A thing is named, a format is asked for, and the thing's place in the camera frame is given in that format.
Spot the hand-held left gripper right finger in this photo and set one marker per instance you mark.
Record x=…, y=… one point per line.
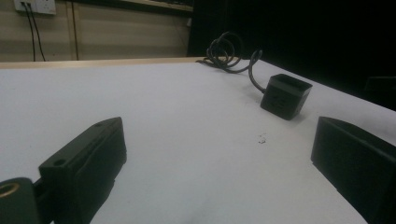
x=355, y=161

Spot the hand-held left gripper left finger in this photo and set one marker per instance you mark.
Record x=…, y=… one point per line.
x=84, y=161

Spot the black cube power socket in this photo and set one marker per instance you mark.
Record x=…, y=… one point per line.
x=285, y=95

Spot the white wall socket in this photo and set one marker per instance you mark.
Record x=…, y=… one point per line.
x=35, y=6

